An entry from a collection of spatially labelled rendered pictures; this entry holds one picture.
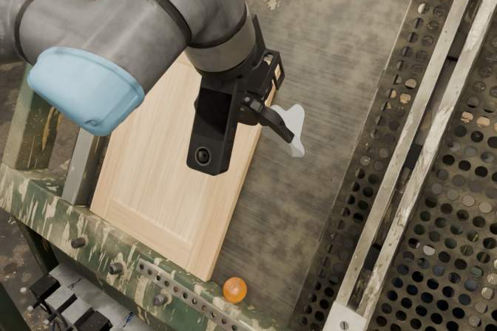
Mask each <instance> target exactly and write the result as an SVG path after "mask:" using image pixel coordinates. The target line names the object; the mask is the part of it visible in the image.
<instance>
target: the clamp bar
mask: <svg viewBox="0 0 497 331"><path fill-rule="evenodd" d="M496 13H497V0H454V1H453V4H452V7H451V8H450V12H449V14H448V16H447V19H446V22H445V24H444V27H443V29H442V32H441V35H440V36H439V40H438V42H437V44H436V47H435V50H434V51H433V55H432V57H431V59H430V63H429V64H428V67H427V70H426V72H425V75H424V77H423V79H422V82H421V85H420V87H419V91H418V92H417V95H416V98H415V100H414V102H413V105H412V107H411V110H410V113H409V115H408V118H407V120H406V123H405V126H404V128H403V130H402V133H401V135H400V138H399V141H398V143H397V145H396V148H395V151H394V153H393V156H392V158H391V160H390V163H389V166H388V169H387V171H386V173H385V176H384V179H383V181H382V184H381V186H380V188H379V191H378V194H377V195H376V199H375V201H374V203H373V207H372V209H371V212H370V214H369V216H368V219H367V222H366V223H365V227H364V229H363V231H362V234H361V236H360V239H359V242H358V244H357V246H356V250H355V251H354V254H353V257H352V259H351V262H350V264H349V266H348V270H347V272H346V274H345V278H344V279H343V282H342V285H341V287H340V289H339V292H338V294H337V297H336V300H335V301H334V303H333V305H332V307H331V310H330V313H329V315H328V318H327V320H326V322H325V326H324V327H323V330H322V331H366V329H367V327H368V324H369V322H370V320H371V317H372V315H373V312H374V310H375V308H376V303H377V302H378V299H379V296H380V294H381V292H382V289H383V287H384V285H385V282H386V279H387V277H388V274H389V272H390V270H391V267H392V265H393V262H394V260H395V258H396V255H397V253H398V251H399V248H400V245H401V243H402V240H403V239H404V236H405V233H406V231H407V229H408V226H409V224H410V221H411V219H412V216H413V214H414V211H415V210H416V206H417V204H418V202H419V199H420V197H421V195H422V192H423V190H424V188H425V185H426V182H427V179H428V177H429V176H430V173H431V170H432V168H433V165H434V163H435V161H436V158H437V156H438V153H439V151H440V148H441V147H442V144H443V141H444V139H445V136H446V134H447V131H448V129H449V127H450V124H451V122H452V119H453V116H454V114H455V113H456V110H457V107H458V105H459V102H460V100H461V98H462V95H463V93H464V90H465V88H466V85H467V82H468V81H469V78H470V76H471V73H472V71H473V68H474V66H475V64H476V61H477V59H478V56H479V53H480V52H481V48H482V47H483V44H484V41H485V39H486V37H487V34H488V32H489V30H490V27H491V25H492V23H493V19H494V18H495V15H496Z"/></svg>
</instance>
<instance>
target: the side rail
mask: <svg viewBox="0 0 497 331"><path fill-rule="evenodd" d="M32 68H33V65H31V64H29V63H27V64H26V67H25V71H24V76H23V79H22V82H21V88H20V91H19V94H18V99H17V102H16V107H15V111H14V114H13V119H12V123H11V126H10V131H9V134H8V138H7V143H6V146H5V150H4V155H3V158H2V162H3V163H4V164H6V165H8V166H9V167H11V168H13V169H17V168H48V165H49V162H50V158H51V154H52V151H53V146H54V143H55V139H56V135H57V132H58V127H59V124H60V122H61V116H62V113H60V112H59V111H58V110H57V109H56V108H54V107H53V106H52V105H50V104H49V103H48V102H46V101H45V99H43V98H42V97H41V96H40V95H38V94H37V93H36V92H35V91H34V90H33V89H32V88H31V87H30V86H29V84H28V82H27V76H28V73H29V71H30V70H31V69H32Z"/></svg>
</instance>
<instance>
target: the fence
mask: <svg viewBox="0 0 497 331"><path fill-rule="evenodd" d="M105 137H106V136H102V137H99V136H95V135H93V134H90V133H89V132H87V131H85V130H84V129H82V128H81V129H80V132H79V135H78V139H77V143H76V146H75V151H74V153H73V156H72V161H71V164H70V169H69V172H68V175H67V179H66V182H65V186H64V190H63V193H62V196H61V198H63V199H65V200H66V201H68V202H69V203H71V204H72V205H82V204H86V203H87V198H88V196H89V191H90V189H91V185H92V181H93V178H94V175H95V170H96V168H97V164H98V160H99V157H100V154H101V149H102V147H103V144H104V140H105Z"/></svg>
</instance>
